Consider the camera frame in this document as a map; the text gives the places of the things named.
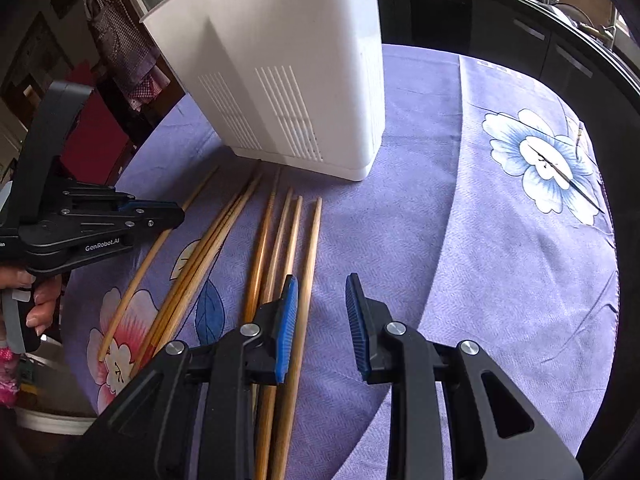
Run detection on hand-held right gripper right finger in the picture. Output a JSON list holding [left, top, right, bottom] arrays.
[[344, 273, 583, 480]]

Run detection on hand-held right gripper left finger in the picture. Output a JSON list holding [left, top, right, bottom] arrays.
[[52, 275, 301, 480]]

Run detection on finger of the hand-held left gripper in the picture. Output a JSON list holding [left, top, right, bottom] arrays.
[[59, 186, 137, 211], [30, 200, 185, 253]]

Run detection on bunch of bamboo chopsticks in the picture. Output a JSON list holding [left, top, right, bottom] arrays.
[[97, 160, 323, 480]]

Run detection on white plastic utensil holder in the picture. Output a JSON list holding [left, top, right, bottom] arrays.
[[140, 0, 386, 182]]

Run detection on person's left hand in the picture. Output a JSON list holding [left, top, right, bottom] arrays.
[[0, 267, 63, 337]]

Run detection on red garment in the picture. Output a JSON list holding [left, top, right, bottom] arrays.
[[60, 95, 136, 181]]

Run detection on purple floral tablecloth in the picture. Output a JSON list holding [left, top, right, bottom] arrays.
[[62, 42, 621, 480]]

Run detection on checkered hanging apron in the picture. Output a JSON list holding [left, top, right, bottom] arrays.
[[80, 0, 171, 111]]

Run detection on white plastic bucket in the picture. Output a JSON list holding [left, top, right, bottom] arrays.
[[12, 337, 98, 436]]

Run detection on black kitchen base cabinets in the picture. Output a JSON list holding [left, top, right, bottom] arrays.
[[375, 0, 640, 171]]

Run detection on dark pan with glass lid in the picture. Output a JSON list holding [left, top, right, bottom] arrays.
[[550, 2, 601, 28]]

